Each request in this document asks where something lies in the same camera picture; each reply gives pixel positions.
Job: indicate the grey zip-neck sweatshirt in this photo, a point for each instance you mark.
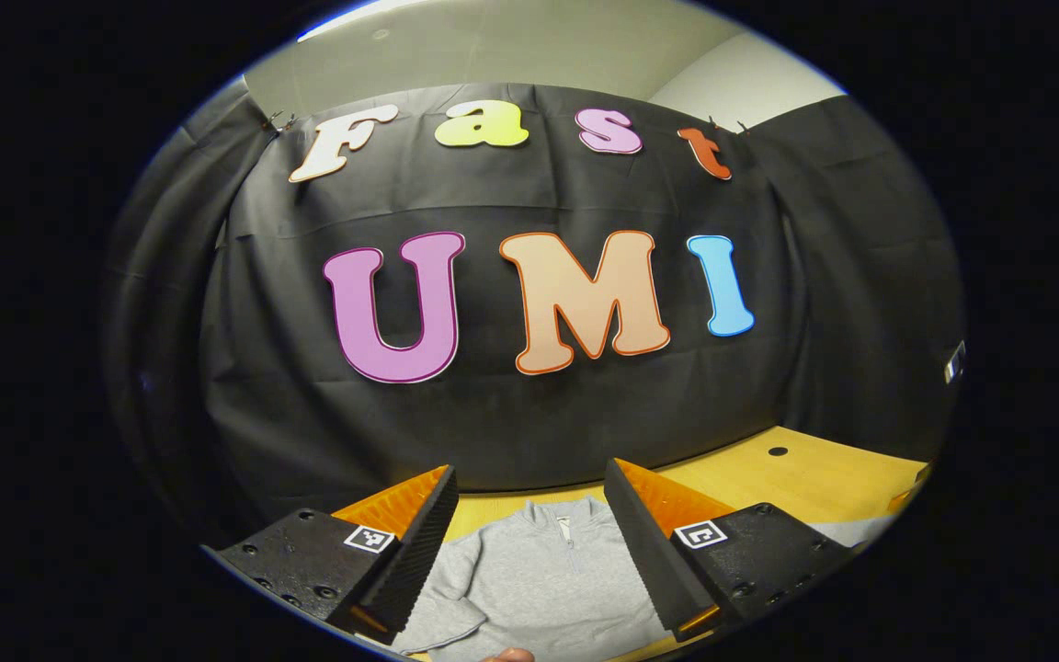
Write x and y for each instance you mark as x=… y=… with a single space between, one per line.
x=539 y=579

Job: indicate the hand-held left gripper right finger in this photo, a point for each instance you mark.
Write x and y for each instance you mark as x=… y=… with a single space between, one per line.
x=649 y=561

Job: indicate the black backdrop cloth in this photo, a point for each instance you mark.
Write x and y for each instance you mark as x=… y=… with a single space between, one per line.
x=585 y=414

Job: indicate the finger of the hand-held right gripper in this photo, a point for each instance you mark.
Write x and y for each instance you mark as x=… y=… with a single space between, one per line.
x=914 y=487

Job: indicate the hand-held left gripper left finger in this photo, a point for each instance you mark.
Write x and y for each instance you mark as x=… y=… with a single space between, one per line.
x=410 y=561

